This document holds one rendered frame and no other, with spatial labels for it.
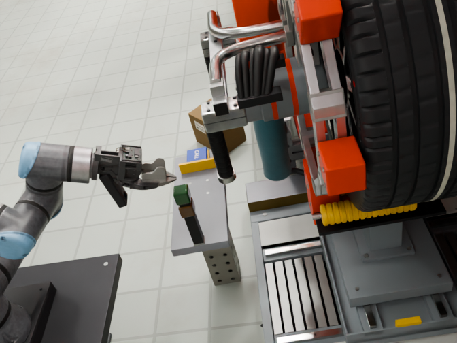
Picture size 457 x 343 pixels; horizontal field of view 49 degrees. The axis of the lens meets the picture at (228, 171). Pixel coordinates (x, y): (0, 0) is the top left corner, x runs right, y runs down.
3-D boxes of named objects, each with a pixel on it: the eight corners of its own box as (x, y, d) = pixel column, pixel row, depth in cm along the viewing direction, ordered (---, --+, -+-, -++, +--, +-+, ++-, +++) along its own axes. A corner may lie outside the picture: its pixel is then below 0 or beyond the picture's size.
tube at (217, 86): (307, 79, 100) (300, 30, 93) (212, 99, 102) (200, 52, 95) (294, 39, 113) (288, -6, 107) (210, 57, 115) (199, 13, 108)
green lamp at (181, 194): (191, 203, 133) (187, 192, 130) (176, 206, 133) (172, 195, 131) (191, 193, 136) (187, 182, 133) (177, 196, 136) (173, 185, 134)
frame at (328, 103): (354, 237, 119) (341, 24, 84) (326, 242, 119) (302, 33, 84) (313, 110, 160) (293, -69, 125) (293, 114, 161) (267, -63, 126)
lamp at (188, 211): (196, 216, 136) (192, 206, 133) (181, 219, 136) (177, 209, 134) (196, 206, 139) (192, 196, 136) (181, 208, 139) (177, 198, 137)
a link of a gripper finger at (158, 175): (180, 171, 126) (143, 168, 123) (176, 189, 129) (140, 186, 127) (179, 164, 128) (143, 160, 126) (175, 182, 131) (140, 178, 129)
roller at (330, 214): (426, 212, 132) (428, 197, 128) (315, 232, 135) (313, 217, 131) (419, 197, 137) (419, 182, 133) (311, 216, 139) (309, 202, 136)
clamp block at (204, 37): (237, 51, 131) (234, 32, 128) (204, 58, 132) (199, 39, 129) (237, 42, 135) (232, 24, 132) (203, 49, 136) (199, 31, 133)
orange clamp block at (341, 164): (356, 160, 103) (367, 190, 97) (317, 167, 104) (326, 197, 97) (354, 134, 99) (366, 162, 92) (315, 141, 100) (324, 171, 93)
